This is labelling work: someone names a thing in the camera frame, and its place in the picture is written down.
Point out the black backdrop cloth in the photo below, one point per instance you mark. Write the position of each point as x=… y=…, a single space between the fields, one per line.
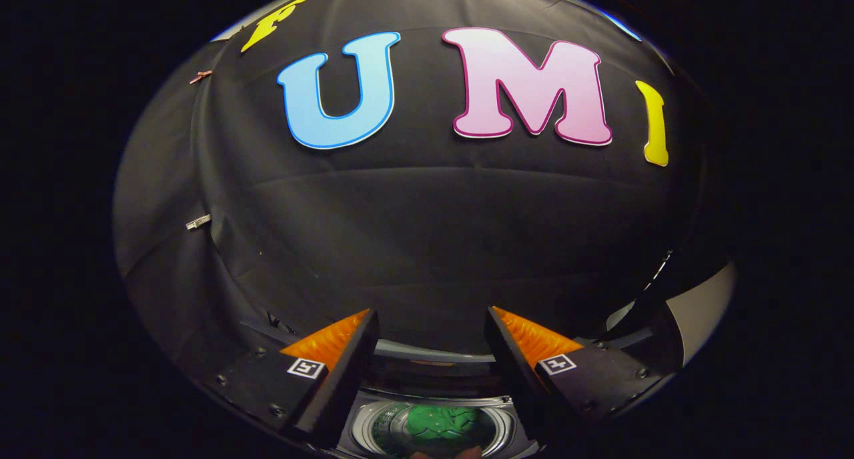
x=427 y=245

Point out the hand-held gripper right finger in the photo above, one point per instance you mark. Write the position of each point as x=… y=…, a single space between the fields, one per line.
x=514 y=372

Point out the silver cloth clip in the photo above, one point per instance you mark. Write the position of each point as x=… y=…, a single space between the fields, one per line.
x=198 y=222

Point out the copper cloth clip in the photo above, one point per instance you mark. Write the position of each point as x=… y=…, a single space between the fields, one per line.
x=200 y=77

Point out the green polo shirt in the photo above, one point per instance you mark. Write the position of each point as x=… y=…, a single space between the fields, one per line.
x=440 y=422

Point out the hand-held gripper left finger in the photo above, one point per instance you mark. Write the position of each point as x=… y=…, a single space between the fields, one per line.
x=347 y=379

